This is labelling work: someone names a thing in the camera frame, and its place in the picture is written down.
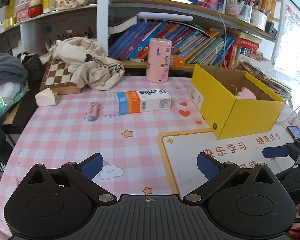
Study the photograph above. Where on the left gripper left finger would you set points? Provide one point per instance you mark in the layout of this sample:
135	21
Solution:
81	177

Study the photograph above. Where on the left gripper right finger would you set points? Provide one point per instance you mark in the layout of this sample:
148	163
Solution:
217	174

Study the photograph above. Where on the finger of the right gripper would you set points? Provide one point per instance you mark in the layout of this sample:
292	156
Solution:
276	152

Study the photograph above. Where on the pink plush pig toy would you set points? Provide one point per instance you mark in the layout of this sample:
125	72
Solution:
245	93

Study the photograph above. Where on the smartphone on table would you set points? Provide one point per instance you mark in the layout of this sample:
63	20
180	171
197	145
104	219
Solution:
294	131

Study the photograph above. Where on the yellow cardboard box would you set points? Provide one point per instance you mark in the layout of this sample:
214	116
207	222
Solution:
213	91

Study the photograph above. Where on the stack of papers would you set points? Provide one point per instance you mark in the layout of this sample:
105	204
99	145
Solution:
265	72

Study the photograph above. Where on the white tissue pack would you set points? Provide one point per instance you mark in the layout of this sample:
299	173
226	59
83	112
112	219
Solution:
47	98

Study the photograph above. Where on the white orange usmile box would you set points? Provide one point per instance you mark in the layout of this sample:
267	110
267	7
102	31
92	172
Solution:
139	101

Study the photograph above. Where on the wooden chess board box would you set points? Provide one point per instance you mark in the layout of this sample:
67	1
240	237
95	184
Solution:
58	79

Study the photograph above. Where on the beige cloth bag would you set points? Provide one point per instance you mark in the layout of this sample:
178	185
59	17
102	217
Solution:
87	63

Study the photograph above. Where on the pink cylindrical canister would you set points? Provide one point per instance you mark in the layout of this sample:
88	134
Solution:
158	63

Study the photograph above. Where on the grey folded blanket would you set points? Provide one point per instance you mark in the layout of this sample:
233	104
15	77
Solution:
11	69

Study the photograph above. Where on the row of leaning books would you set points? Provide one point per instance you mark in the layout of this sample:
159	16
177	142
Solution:
190	43

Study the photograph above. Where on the white desk lamp bar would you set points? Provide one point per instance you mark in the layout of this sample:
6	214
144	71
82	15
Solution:
164	17

